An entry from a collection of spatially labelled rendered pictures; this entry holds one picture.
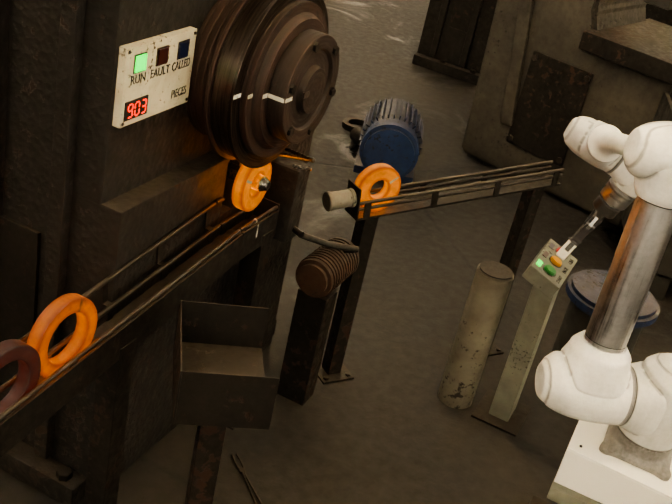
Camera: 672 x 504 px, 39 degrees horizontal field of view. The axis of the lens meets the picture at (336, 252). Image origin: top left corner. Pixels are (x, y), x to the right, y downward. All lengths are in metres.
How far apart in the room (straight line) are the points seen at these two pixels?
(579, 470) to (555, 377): 0.29
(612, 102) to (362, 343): 2.00
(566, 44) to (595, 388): 2.83
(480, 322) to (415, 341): 0.52
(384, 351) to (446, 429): 0.43
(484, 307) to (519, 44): 2.23
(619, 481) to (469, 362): 0.83
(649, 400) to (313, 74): 1.12
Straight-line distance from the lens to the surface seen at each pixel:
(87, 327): 2.11
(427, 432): 3.14
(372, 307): 3.68
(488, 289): 3.03
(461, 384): 3.22
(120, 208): 2.20
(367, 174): 2.88
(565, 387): 2.35
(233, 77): 2.22
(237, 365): 2.20
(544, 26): 4.98
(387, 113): 4.73
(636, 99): 4.81
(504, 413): 3.28
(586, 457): 2.50
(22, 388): 2.02
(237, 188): 2.48
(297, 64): 2.26
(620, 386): 2.38
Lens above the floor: 1.90
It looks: 28 degrees down
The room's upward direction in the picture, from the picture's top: 13 degrees clockwise
